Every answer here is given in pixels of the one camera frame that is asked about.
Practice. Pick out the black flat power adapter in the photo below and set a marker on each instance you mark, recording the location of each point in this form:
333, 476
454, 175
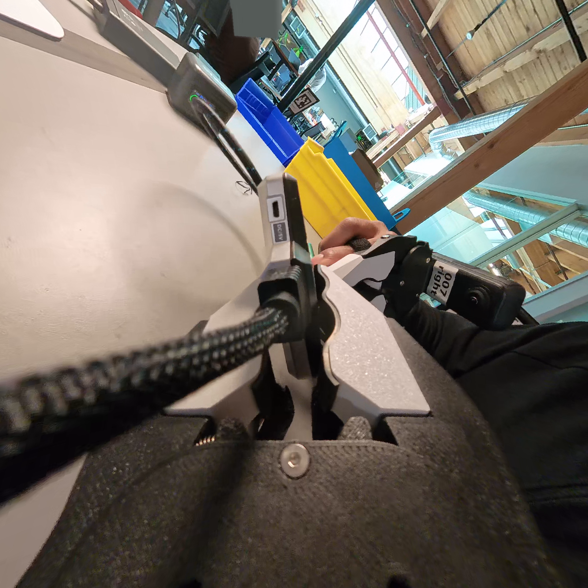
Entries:
138, 32

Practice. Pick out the person's right hand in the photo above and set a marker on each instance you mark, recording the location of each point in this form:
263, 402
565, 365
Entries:
349, 229

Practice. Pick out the black twist tie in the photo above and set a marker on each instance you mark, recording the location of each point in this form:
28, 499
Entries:
244, 186

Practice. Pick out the person's right forearm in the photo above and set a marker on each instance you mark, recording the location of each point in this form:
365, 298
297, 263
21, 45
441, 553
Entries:
459, 340

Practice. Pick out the small black white marker sign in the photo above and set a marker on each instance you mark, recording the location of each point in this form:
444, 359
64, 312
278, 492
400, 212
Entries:
303, 101

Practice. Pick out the large blue box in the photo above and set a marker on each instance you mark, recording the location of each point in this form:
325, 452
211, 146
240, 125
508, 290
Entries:
363, 183

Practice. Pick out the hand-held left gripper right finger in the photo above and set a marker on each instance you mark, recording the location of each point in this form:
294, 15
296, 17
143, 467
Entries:
372, 367

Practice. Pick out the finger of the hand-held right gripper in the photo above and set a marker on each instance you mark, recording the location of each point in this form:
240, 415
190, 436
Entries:
379, 291
358, 265

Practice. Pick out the yellow plastic bin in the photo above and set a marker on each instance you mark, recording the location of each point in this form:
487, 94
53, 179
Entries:
330, 188

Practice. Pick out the black metal pole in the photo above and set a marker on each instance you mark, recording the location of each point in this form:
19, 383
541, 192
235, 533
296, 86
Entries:
321, 50

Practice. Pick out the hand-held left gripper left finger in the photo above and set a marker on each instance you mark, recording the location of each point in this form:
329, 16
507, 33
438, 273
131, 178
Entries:
220, 399

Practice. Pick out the grey power bank with display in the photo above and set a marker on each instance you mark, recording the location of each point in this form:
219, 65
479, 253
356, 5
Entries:
202, 82

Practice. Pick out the blue plastic bin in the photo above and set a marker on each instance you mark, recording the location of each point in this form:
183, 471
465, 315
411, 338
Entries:
266, 119

